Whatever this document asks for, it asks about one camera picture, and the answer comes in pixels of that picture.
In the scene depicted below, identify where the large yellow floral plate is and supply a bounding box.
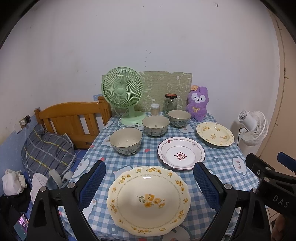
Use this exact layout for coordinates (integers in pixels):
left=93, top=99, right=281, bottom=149
left=106, top=166, right=191, bottom=237

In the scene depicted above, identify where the ceramic floral bowl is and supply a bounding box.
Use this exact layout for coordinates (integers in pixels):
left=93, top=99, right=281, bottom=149
left=109, top=128, right=143, bottom=155
left=142, top=115, right=170, bottom=137
left=168, top=109, right=191, bottom=128

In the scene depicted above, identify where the smartphone with lit screen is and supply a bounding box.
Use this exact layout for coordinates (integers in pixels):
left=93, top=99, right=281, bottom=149
left=14, top=214, right=29, bottom=241

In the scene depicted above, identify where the white standing fan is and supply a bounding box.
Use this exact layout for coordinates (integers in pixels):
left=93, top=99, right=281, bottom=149
left=237, top=110, right=269, bottom=147

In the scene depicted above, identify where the white crumpled cloth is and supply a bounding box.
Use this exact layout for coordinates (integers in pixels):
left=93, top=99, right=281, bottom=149
left=1, top=169, right=27, bottom=196

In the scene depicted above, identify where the grey plaid pillow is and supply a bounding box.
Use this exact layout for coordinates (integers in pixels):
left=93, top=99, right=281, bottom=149
left=21, top=124, right=76, bottom=178

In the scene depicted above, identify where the small yellow floral plate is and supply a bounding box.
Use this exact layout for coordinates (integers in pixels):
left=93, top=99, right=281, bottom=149
left=196, top=122, right=234, bottom=147

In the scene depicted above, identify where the white red-pattern plate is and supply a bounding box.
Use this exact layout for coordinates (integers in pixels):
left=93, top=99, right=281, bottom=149
left=157, top=137, right=205, bottom=170

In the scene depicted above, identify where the blue checkered tablecloth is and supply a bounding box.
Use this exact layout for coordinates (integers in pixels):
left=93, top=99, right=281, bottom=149
left=84, top=115, right=258, bottom=240

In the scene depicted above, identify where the purple plush rabbit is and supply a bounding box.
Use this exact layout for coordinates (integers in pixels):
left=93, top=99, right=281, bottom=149
left=186, top=86, right=209, bottom=121

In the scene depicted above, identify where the wooden bed headboard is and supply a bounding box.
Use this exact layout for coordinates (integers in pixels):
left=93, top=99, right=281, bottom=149
left=34, top=96, right=112, bottom=150

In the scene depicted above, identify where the glass mug jar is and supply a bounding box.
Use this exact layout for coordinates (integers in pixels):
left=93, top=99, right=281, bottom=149
left=163, top=93, right=177, bottom=118

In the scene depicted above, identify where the cotton swab container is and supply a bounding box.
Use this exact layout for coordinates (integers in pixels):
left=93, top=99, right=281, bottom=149
left=151, top=103, right=160, bottom=115

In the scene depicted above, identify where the green cartoon fabric board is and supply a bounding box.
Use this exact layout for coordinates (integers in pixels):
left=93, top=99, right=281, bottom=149
left=135, top=71, right=192, bottom=113

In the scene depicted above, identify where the green desk fan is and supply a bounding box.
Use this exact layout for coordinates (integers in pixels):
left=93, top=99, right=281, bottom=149
left=101, top=67, right=147, bottom=126

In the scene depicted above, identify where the white charging cable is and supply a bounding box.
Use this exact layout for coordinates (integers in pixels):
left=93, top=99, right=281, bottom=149
left=22, top=123, right=32, bottom=179

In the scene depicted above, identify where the wall power socket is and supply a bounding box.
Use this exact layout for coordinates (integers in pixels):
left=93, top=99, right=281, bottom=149
left=19, top=115, right=31, bottom=128

